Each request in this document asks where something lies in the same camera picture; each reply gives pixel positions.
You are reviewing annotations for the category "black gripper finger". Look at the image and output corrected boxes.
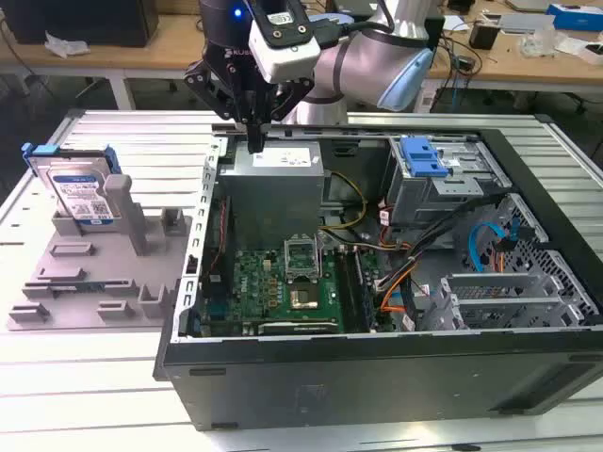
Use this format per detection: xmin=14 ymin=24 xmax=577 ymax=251
xmin=254 ymin=76 xmax=316 ymax=154
xmin=184 ymin=59 xmax=256 ymax=154

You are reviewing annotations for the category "hard disk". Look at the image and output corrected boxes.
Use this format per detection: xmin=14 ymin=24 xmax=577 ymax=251
xmin=21 ymin=142 xmax=124 ymax=228

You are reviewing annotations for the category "blue data wire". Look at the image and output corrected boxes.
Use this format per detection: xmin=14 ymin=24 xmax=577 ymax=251
xmin=468 ymin=217 xmax=523 ymax=275

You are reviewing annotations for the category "multicolour disk power wire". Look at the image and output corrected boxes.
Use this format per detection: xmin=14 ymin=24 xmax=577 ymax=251
xmin=487 ymin=228 xmax=551 ymax=277

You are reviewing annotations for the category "grey metal disk bay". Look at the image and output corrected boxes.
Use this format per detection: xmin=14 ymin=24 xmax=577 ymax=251
xmin=417 ymin=271 xmax=593 ymax=331

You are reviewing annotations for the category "long wooden desk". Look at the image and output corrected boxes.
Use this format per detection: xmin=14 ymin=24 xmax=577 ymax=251
xmin=0 ymin=11 xmax=603 ymax=113

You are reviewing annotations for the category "grey power supply unit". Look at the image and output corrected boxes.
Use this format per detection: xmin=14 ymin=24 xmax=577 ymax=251
xmin=218 ymin=140 xmax=327 ymax=250

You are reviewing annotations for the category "large black box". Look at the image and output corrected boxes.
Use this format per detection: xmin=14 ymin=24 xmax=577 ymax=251
xmin=7 ymin=0 xmax=160 ymax=49

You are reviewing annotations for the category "blue plastic drive latch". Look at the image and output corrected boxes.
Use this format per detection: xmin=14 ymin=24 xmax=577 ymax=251
xmin=399 ymin=135 xmax=448 ymax=179

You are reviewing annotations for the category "metal socket cover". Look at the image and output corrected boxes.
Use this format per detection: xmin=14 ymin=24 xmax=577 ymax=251
xmin=282 ymin=234 xmax=322 ymax=283

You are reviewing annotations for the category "crumpled white plastic bag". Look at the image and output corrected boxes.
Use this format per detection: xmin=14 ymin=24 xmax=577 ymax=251
xmin=44 ymin=30 xmax=90 ymax=60

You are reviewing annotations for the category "black computer tower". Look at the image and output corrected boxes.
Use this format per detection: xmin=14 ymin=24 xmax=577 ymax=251
xmin=423 ymin=16 xmax=447 ymax=53

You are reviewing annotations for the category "grey metal drive cage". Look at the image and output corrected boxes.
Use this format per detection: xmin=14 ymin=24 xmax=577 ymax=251
xmin=383 ymin=135 xmax=513 ymax=228

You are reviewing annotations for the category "white paper sheet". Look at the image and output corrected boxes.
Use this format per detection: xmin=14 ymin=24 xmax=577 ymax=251
xmin=442 ymin=13 xmax=472 ymax=32

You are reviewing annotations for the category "green motherboard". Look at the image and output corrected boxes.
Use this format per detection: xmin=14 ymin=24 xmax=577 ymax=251
xmin=200 ymin=244 xmax=395 ymax=338

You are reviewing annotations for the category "small black box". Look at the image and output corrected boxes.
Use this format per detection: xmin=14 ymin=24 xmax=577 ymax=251
xmin=468 ymin=21 xmax=501 ymax=51

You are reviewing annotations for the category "CPU socket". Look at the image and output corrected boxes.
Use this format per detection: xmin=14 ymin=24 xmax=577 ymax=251
xmin=287 ymin=280 xmax=319 ymax=313

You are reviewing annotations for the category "grey parts rack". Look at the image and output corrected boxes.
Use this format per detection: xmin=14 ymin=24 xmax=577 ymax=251
xmin=7 ymin=172 xmax=195 ymax=333

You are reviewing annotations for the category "green RAM stick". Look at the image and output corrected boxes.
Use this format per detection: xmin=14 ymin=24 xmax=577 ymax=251
xmin=46 ymin=282 xmax=108 ymax=294

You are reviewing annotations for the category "grey flat box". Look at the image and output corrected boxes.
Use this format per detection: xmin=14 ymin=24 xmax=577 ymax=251
xmin=498 ymin=12 xmax=550 ymax=34

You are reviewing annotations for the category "grey laptop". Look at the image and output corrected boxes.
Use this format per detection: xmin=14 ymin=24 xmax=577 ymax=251
xmin=506 ymin=0 xmax=552 ymax=13

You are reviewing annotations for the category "clear plastic bag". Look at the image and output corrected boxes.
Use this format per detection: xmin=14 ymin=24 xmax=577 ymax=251
xmin=517 ymin=23 xmax=566 ymax=57

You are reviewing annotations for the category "black open PC case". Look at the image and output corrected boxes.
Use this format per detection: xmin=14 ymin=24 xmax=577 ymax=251
xmin=153 ymin=124 xmax=603 ymax=432

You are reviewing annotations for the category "blue cardboard box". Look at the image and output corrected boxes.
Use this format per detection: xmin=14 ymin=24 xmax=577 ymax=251
xmin=546 ymin=2 xmax=603 ymax=32

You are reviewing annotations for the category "small white box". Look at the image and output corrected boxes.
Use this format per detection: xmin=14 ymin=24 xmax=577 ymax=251
xmin=572 ymin=40 xmax=603 ymax=65

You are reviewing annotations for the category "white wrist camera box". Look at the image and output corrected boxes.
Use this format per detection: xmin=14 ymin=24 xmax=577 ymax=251
xmin=248 ymin=0 xmax=322 ymax=85

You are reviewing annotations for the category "black camera cable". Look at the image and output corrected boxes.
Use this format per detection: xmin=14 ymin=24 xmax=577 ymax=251
xmin=315 ymin=16 xmax=395 ymax=48

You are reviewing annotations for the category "yellow and black wire bundle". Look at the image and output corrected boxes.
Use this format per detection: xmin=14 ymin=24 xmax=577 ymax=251
xmin=318 ymin=169 xmax=369 ymax=234

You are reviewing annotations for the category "wire locking lever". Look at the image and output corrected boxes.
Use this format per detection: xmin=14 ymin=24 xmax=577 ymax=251
xmin=317 ymin=229 xmax=328 ymax=282

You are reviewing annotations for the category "blue hanging cable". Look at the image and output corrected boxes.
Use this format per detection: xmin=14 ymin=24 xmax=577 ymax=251
xmin=449 ymin=56 xmax=463 ymax=114

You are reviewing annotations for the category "orange flat wire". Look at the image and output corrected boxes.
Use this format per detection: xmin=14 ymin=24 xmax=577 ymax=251
xmin=380 ymin=277 xmax=412 ymax=315

